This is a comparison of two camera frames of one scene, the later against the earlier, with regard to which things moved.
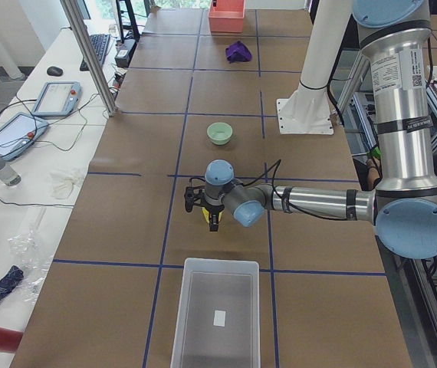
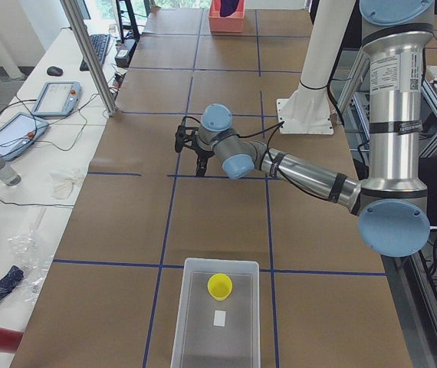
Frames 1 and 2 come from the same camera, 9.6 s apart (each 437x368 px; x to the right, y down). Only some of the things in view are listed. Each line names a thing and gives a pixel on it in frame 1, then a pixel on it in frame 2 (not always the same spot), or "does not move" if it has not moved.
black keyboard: [100, 43] does not move
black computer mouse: [54, 70] does not move
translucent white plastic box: [218, 323] does not move
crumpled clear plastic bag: [37, 260] does not move
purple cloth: [237, 52] to [228, 7]
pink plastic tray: [227, 16] does not move
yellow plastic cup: [207, 214] to [220, 286]
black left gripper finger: [214, 219] to [201, 167]
